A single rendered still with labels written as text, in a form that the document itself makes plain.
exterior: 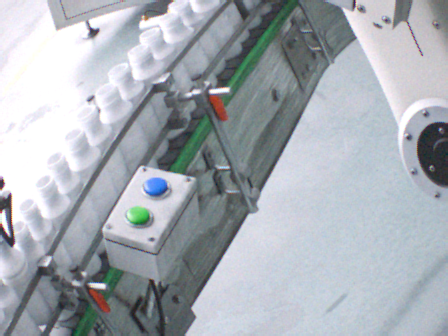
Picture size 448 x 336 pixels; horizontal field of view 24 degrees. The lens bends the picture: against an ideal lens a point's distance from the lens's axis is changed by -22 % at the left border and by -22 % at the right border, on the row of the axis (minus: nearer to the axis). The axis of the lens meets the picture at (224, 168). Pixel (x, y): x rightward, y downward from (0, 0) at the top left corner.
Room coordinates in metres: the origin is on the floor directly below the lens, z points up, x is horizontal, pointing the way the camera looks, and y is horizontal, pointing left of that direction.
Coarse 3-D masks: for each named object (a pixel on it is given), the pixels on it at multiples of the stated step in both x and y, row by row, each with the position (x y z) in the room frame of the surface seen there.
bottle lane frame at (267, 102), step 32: (256, 64) 1.92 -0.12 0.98; (288, 64) 2.01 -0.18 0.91; (224, 96) 1.82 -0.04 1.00; (256, 96) 1.89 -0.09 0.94; (288, 96) 1.97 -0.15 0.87; (256, 128) 1.86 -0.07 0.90; (288, 128) 1.93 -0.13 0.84; (192, 160) 1.70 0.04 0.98; (224, 160) 1.76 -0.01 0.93; (256, 160) 1.82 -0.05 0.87; (224, 192) 1.73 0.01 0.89; (224, 224) 1.70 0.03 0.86; (192, 256) 1.61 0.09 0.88; (128, 288) 1.46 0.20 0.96; (160, 288) 1.52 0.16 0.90; (192, 288) 1.58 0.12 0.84; (96, 320) 1.36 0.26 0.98; (128, 320) 1.42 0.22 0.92
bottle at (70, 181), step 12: (60, 156) 1.54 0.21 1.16; (48, 168) 1.52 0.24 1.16; (60, 168) 1.52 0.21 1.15; (60, 180) 1.51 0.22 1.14; (72, 180) 1.52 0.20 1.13; (60, 192) 1.51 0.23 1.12; (72, 192) 1.50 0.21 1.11; (72, 204) 1.50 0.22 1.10; (84, 204) 1.51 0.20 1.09; (84, 216) 1.50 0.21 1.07; (96, 216) 1.52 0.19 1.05; (84, 228) 1.50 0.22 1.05; (96, 228) 1.51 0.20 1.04
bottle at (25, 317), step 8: (0, 280) 1.28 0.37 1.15; (0, 288) 1.27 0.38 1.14; (8, 288) 1.29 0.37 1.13; (0, 296) 1.27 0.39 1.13; (8, 296) 1.27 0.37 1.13; (16, 296) 1.28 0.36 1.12; (0, 304) 1.26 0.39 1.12; (8, 304) 1.26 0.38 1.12; (16, 304) 1.27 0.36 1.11; (8, 312) 1.26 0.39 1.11; (24, 312) 1.28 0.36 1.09; (24, 320) 1.27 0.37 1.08; (32, 320) 1.28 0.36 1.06; (16, 328) 1.26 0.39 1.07; (24, 328) 1.26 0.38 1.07; (32, 328) 1.27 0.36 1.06
